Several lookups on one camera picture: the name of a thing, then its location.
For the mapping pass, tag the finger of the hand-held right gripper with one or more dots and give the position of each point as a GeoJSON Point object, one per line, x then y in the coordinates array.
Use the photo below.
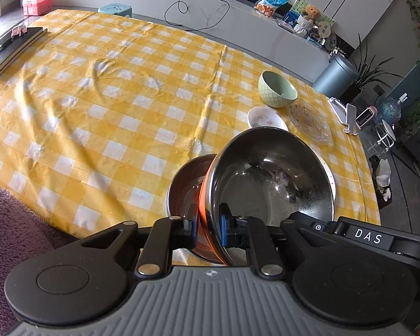
{"type": "Point", "coordinates": [311, 222]}

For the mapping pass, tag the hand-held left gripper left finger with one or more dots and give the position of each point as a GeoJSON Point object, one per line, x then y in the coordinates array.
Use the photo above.
{"type": "Point", "coordinates": [191, 229]}

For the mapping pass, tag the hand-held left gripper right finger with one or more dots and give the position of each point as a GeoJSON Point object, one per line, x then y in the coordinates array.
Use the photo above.
{"type": "Point", "coordinates": [225, 229]}

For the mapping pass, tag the plain steel bowl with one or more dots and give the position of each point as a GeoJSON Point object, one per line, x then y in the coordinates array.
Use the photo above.
{"type": "Point", "coordinates": [185, 189]}

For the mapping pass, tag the white plate with fruit drawings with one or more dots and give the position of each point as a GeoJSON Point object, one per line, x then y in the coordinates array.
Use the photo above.
{"type": "Point", "coordinates": [331, 178]}

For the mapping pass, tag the steel bowl with orange outside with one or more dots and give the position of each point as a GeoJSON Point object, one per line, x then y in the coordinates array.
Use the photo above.
{"type": "Point", "coordinates": [266, 182]}

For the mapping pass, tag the patterned clear glass plate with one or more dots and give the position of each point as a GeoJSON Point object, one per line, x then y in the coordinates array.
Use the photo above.
{"type": "Point", "coordinates": [309, 120]}

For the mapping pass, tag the small white sticker plate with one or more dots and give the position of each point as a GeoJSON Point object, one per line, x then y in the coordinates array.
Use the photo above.
{"type": "Point", "coordinates": [264, 117]}

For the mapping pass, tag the green ceramic bowl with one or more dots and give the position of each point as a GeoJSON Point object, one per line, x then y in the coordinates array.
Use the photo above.
{"type": "Point", "coordinates": [278, 89]}

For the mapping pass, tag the black bin with white bag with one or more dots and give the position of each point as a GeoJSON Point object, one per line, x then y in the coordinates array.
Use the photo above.
{"type": "Point", "coordinates": [383, 178]}

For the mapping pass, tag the grey cabinet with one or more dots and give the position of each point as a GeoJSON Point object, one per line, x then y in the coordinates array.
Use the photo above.
{"type": "Point", "coordinates": [414, 147]}

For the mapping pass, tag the white phone stand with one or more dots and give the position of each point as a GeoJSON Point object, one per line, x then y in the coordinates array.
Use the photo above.
{"type": "Point", "coordinates": [350, 115]}

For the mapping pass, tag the white round stool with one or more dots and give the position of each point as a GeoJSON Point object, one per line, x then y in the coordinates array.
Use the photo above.
{"type": "Point", "coordinates": [386, 133]}

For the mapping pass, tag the pink small heater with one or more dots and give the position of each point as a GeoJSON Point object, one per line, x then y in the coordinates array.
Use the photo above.
{"type": "Point", "coordinates": [366, 117]}

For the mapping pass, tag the yellow checked tablecloth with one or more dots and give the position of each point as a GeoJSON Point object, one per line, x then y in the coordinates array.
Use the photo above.
{"type": "Point", "coordinates": [126, 112]}

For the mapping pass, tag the blue water jug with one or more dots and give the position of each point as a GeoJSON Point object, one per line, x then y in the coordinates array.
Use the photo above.
{"type": "Point", "coordinates": [392, 110]}

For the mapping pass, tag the grey round trash can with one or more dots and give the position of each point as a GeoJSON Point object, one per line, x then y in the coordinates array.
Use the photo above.
{"type": "Point", "coordinates": [336, 75]}

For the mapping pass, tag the long-leaf potted plant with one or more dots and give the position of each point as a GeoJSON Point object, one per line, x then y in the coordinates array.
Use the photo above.
{"type": "Point", "coordinates": [365, 73]}

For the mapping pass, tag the decorative round plate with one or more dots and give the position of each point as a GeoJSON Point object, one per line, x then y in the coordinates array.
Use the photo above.
{"type": "Point", "coordinates": [330, 42]}

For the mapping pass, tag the purple fuzzy cloth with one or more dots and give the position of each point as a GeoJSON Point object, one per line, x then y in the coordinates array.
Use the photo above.
{"type": "Point", "coordinates": [7, 238]}

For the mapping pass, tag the round paper fan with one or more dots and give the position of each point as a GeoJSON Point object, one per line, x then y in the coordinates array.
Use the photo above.
{"type": "Point", "coordinates": [324, 28]}

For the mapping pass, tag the grey marble counter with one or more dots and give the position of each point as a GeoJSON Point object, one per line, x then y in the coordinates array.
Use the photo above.
{"type": "Point", "coordinates": [231, 24]}

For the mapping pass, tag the brown teddy bear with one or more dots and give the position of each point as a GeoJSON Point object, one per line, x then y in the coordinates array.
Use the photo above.
{"type": "Point", "coordinates": [312, 12]}

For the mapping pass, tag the green picture book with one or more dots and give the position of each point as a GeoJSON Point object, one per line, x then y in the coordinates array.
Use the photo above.
{"type": "Point", "coordinates": [302, 5]}

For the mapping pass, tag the blue snack bag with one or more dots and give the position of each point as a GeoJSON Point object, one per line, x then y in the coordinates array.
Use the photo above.
{"type": "Point", "coordinates": [271, 3]}

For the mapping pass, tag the hanging vine plant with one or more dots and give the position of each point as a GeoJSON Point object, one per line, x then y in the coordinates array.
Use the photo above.
{"type": "Point", "coordinates": [418, 21]}

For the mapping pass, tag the teal plastic stool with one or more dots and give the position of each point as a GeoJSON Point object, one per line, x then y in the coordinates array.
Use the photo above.
{"type": "Point", "coordinates": [114, 9]}

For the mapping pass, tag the black notebook stack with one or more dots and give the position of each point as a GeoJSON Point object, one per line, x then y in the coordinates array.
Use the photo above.
{"type": "Point", "coordinates": [10, 50]}

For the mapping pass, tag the pink storage box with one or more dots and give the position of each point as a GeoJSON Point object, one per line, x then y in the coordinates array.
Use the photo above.
{"type": "Point", "coordinates": [36, 5]}

